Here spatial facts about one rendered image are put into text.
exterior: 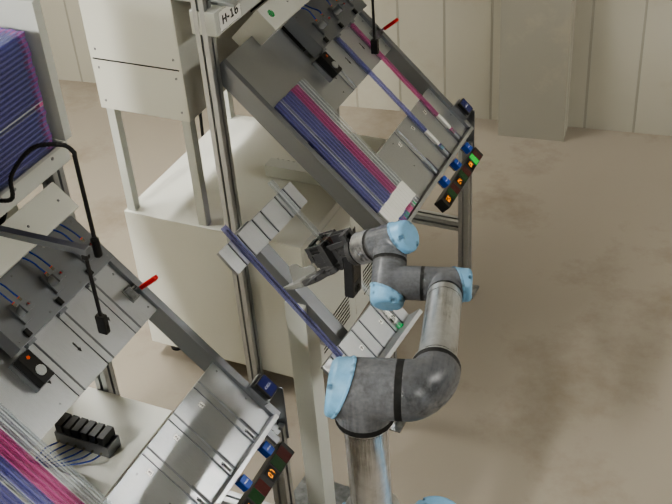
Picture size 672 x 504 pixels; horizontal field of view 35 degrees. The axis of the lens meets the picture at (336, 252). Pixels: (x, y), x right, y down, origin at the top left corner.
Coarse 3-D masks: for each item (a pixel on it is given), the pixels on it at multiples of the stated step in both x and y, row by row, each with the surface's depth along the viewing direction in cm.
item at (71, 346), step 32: (96, 288) 243; (64, 320) 235; (128, 320) 244; (0, 352) 222; (32, 352) 226; (64, 352) 231; (96, 352) 235; (0, 384) 219; (64, 384) 227; (32, 416) 220
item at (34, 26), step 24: (0, 0) 218; (24, 0) 215; (0, 24) 221; (24, 24) 219; (48, 48) 222; (48, 72) 223; (48, 96) 227; (48, 120) 232; (0, 192) 218; (72, 432) 262; (96, 432) 260; (288, 432) 266
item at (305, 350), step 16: (288, 304) 273; (288, 320) 276; (288, 336) 280; (304, 336) 277; (304, 352) 280; (320, 352) 286; (304, 368) 284; (320, 368) 288; (304, 384) 287; (320, 384) 290; (304, 400) 291; (320, 400) 293; (304, 416) 295; (320, 416) 295; (304, 432) 299; (320, 432) 298; (304, 448) 303; (320, 448) 300; (304, 464) 307; (320, 464) 304; (304, 480) 333; (320, 480) 308; (304, 496) 327; (320, 496) 312; (336, 496) 326
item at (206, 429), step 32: (224, 384) 252; (192, 416) 242; (224, 416) 247; (256, 416) 253; (160, 448) 234; (192, 448) 238; (224, 448) 243; (128, 480) 225; (160, 480) 230; (192, 480) 235; (224, 480) 239
